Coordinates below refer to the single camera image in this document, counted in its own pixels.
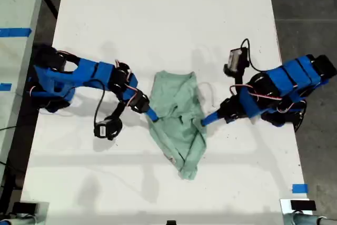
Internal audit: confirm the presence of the pale green T-shirt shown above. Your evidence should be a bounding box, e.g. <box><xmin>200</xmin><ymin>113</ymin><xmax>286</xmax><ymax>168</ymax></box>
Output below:
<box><xmin>146</xmin><ymin>70</ymin><xmax>208</xmax><ymax>181</ymax></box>

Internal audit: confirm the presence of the square blue tape piece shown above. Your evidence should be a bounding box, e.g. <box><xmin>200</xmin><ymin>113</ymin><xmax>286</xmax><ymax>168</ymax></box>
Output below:
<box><xmin>292</xmin><ymin>183</ymin><xmax>309</xmax><ymax>194</ymax></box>

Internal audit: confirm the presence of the silver metal plate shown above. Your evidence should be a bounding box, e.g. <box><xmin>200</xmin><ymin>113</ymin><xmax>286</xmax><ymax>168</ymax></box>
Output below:
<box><xmin>280</xmin><ymin>198</ymin><xmax>314</xmax><ymax>214</ymax></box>

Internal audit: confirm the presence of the small black box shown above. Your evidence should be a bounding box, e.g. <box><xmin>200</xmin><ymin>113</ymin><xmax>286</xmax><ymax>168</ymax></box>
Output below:
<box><xmin>12</xmin><ymin>202</ymin><xmax>37</xmax><ymax>214</ymax></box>
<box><xmin>290</xmin><ymin>200</ymin><xmax>316</xmax><ymax>211</ymax></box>

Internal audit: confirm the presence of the pale grey pipe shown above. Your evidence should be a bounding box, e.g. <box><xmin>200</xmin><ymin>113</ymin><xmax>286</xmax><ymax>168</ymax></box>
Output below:
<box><xmin>0</xmin><ymin>213</ymin><xmax>37</xmax><ymax>225</ymax></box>
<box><xmin>283</xmin><ymin>211</ymin><xmax>337</xmax><ymax>225</ymax></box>

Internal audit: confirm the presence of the long blue tape strip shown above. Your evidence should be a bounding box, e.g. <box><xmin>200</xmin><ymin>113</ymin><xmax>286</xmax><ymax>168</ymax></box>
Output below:
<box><xmin>0</xmin><ymin>27</ymin><xmax>33</xmax><ymax>37</ymax></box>

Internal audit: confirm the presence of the pale grey side table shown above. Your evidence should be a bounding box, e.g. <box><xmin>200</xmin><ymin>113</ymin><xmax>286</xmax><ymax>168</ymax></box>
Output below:
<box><xmin>0</xmin><ymin>0</ymin><xmax>49</xmax><ymax>173</ymax></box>

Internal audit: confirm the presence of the short black camera stalk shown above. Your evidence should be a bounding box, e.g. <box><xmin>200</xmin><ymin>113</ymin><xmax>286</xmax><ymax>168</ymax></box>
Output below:
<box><xmin>112</xmin><ymin>101</ymin><xmax>126</xmax><ymax>120</ymax></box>
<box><xmin>233</xmin><ymin>73</ymin><xmax>245</xmax><ymax>91</ymax></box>

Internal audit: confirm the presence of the black camera cable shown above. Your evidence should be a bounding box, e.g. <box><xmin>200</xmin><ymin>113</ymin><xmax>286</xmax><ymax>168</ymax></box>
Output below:
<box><xmin>240</xmin><ymin>38</ymin><xmax>264</xmax><ymax>73</ymax></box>
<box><xmin>75</xmin><ymin>79</ymin><xmax>106</xmax><ymax>127</ymax></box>

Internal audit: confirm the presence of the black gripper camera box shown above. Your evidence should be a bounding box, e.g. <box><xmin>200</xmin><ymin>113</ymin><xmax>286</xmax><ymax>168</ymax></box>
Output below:
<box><xmin>223</xmin><ymin>47</ymin><xmax>250</xmax><ymax>78</ymax></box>
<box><xmin>94</xmin><ymin>116</ymin><xmax>123</xmax><ymax>141</ymax></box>

